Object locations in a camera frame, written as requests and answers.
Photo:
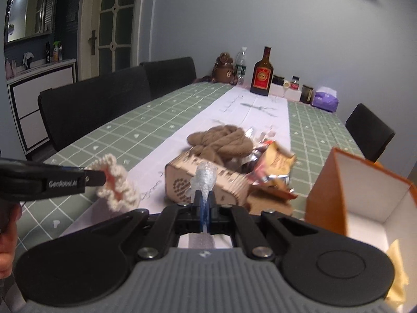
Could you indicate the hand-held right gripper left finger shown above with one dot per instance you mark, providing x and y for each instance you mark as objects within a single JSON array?
[{"x": 198, "y": 207}]

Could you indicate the white black-trim cabinet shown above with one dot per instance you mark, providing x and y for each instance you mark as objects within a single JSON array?
[{"x": 42, "y": 97}]

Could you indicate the brown liquor bottle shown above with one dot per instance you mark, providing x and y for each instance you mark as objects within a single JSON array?
[{"x": 262, "y": 73}]

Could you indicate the tall dark jar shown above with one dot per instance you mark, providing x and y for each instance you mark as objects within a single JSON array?
[{"x": 307, "y": 94}]

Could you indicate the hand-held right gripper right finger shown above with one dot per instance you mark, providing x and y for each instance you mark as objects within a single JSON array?
[{"x": 210, "y": 207}]

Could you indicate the dark slim bottle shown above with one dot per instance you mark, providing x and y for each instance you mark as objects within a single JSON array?
[{"x": 48, "y": 52}]

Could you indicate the black chair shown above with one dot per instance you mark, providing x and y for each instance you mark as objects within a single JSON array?
[
  {"x": 169, "y": 71},
  {"x": 94, "y": 107},
  {"x": 369, "y": 133}
]

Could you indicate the person's left hand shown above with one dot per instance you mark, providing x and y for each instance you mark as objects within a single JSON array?
[{"x": 8, "y": 241}]

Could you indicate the white printed table runner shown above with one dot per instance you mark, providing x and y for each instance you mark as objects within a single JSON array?
[{"x": 234, "y": 111}]

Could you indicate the clear water bottle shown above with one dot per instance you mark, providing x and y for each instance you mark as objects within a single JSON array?
[{"x": 241, "y": 63}]

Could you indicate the white tape roll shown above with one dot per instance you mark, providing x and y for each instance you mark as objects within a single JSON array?
[{"x": 286, "y": 84}]

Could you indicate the white cloth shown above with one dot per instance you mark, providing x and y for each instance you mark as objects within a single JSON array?
[{"x": 27, "y": 59}]

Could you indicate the white box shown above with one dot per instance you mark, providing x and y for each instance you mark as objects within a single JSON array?
[{"x": 283, "y": 94}]

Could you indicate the white waffle towel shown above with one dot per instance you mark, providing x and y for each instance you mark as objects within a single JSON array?
[{"x": 205, "y": 176}]

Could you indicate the yellow snack bag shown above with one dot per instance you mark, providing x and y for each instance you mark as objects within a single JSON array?
[{"x": 277, "y": 166}]

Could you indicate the brown bear-shaped bottle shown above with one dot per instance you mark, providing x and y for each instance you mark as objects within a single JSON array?
[{"x": 224, "y": 68}]

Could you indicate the spray bottle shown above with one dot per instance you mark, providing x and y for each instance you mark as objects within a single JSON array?
[{"x": 58, "y": 50}]

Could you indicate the orange cardboard box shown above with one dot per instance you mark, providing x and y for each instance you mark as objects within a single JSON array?
[{"x": 329, "y": 195}]

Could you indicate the wooden radio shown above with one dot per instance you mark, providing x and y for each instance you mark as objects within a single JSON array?
[{"x": 234, "y": 186}]

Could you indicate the brown knitted scarf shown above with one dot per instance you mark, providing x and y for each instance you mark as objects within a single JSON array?
[{"x": 221, "y": 143}]

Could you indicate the green checked tablecloth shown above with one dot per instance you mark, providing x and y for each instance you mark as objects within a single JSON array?
[{"x": 130, "y": 127}]

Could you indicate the yellow cloth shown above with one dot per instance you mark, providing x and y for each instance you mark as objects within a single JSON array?
[{"x": 397, "y": 267}]

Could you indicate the cream glass-pane door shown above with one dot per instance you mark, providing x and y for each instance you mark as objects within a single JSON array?
[{"x": 114, "y": 16}]

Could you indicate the purple tissue pack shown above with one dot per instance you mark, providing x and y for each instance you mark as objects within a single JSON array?
[{"x": 325, "y": 101}]

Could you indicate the pink cream crochet scrunchie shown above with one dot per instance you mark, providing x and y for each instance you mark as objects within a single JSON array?
[{"x": 114, "y": 186}]

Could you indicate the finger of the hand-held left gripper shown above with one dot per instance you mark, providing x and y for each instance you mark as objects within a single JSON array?
[{"x": 96, "y": 177}]

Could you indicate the small red-label jar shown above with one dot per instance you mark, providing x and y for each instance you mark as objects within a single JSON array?
[{"x": 295, "y": 83}]

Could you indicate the wall mirror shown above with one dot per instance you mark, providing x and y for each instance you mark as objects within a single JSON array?
[{"x": 31, "y": 9}]

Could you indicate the low dark jar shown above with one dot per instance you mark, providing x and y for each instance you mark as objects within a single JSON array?
[{"x": 278, "y": 80}]

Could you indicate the pink bottle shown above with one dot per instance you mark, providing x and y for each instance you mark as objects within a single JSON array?
[{"x": 11, "y": 67}]

